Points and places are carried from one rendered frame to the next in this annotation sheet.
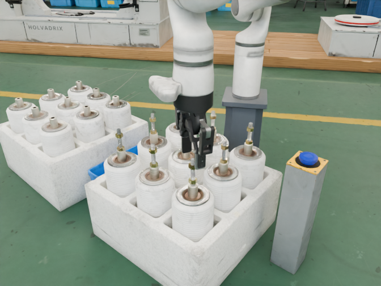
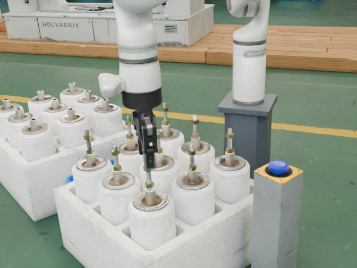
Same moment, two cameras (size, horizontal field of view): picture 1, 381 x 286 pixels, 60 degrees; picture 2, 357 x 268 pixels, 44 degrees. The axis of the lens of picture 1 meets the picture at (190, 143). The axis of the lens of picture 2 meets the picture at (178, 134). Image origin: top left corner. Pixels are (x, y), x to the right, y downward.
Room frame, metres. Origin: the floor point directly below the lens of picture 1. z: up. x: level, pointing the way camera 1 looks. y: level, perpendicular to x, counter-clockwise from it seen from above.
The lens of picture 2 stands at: (-0.17, -0.22, 0.75)
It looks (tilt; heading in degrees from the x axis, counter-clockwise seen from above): 24 degrees down; 11
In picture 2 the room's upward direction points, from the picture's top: 3 degrees counter-clockwise
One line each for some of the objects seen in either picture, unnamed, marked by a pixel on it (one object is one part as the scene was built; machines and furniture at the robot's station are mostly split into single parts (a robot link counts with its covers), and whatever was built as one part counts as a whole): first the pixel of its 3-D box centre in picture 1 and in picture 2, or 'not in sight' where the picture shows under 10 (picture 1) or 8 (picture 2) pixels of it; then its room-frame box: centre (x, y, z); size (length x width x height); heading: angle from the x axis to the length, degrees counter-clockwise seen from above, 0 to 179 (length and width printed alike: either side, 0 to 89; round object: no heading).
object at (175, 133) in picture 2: (181, 127); (166, 134); (0.91, 0.03, 0.25); 0.08 x 0.08 x 0.01
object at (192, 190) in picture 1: (193, 190); (150, 195); (0.58, -0.01, 0.26); 0.02 x 0.02 x 0.03
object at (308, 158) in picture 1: (308, 159); (278, 168); (0.62, -0.26, 0.32); 0.04 x 0.04 x 0.02
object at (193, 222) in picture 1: (192, 226); (153, 237); (0.58, -0.01, 0.16); 0.10 x 0.10 x 0.18
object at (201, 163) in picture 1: (203, 158); (150, 157); (0.54, -0.02, 0.38); 0.03 x 0.01 x 0.05; 24
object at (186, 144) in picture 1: (186, 144); (143, 145); (0.61, 0.01, 0.36); 0.02 x 0.01 x 0.04; 114
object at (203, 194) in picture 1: (193, 194); (151, 201); (0.58, -0.01, 0.25); 0.08 x 0.08 x 0.01
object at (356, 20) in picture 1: (356, 20); not in sight; (2.59, -1.23, 0.29); 0.30 x 0.30 x 0.06
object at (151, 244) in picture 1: (186, 204); (163, 219); (0.75, 0.01, 0.09); 0.39 x 0.39 x 0.18; 51
